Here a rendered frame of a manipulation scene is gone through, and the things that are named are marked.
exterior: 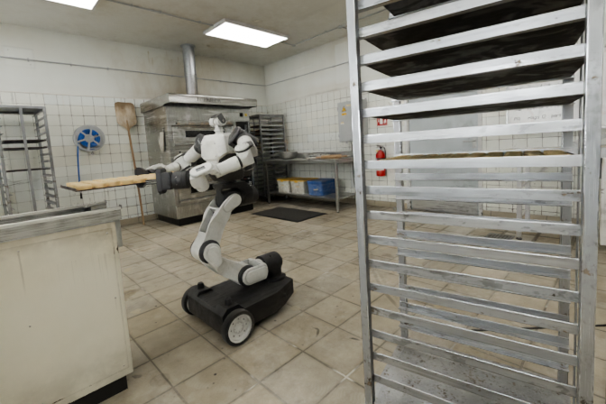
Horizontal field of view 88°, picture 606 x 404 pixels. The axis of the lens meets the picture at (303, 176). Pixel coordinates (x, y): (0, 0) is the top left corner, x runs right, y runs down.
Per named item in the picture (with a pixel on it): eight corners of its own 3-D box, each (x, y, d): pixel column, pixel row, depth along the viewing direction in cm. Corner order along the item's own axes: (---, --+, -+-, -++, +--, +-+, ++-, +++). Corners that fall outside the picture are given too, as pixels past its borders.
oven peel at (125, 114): (133, 226, 508) (114, 101, 507) (133, 226, 512) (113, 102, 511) (153, 223, 529) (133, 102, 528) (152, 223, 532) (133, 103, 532)
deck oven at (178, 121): (182, 229, 470) (168, 92, 451) (152, 219, 556) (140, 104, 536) (265, 210, 580) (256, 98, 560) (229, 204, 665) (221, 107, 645)
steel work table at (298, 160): (265, 203, 648) (261, 155, 639) (291, 197, 699) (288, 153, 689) (338, 213, 514) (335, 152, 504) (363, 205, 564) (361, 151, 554)
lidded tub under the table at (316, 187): (306, 195, 579) (305, 180, 576) (322, 191, 613) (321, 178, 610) (322, 196, 553) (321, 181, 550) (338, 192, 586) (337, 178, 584)
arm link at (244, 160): (224, 182, 158) (259, 167, 164) (217, 164, 153) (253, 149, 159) (218, 175, 166) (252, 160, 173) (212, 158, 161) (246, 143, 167)
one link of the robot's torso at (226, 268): (246, 265, 232) (197, 233, 205) (263, 271, 218) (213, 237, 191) (235, 285, 226) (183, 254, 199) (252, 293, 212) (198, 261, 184)
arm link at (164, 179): (164, 192, 160) (188, 190, 160) (156, 195, 150) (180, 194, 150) (161, 168, 159) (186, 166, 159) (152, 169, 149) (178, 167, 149)
